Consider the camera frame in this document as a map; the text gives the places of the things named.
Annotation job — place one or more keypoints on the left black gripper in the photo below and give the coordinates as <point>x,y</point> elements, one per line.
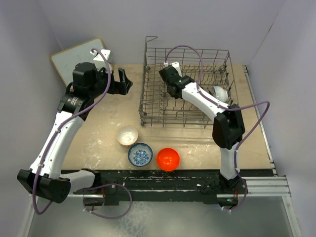
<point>120,87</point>

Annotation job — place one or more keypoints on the grey wire dish rack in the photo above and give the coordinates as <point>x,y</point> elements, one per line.
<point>157,107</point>

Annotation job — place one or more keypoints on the white ceramic bowl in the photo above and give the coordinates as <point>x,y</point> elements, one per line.
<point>220,94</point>

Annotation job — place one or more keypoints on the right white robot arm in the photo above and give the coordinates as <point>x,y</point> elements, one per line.
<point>228,126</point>

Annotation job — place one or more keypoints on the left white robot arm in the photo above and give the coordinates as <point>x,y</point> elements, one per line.
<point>43,179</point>

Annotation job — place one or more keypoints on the beige white bowl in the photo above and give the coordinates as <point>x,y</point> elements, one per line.
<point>127,135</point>

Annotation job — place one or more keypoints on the blue white patterned bowl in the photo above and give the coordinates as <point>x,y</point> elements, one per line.
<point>140,154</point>

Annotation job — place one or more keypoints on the orange bowl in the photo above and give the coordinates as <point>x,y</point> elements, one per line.
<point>168,159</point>

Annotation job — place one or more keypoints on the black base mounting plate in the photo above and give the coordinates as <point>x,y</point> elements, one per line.
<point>193,185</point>

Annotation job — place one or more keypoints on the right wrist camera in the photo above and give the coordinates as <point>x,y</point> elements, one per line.
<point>175,65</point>

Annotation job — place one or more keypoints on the small whiteboard with wood frame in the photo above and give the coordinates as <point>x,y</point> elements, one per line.
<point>66,60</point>

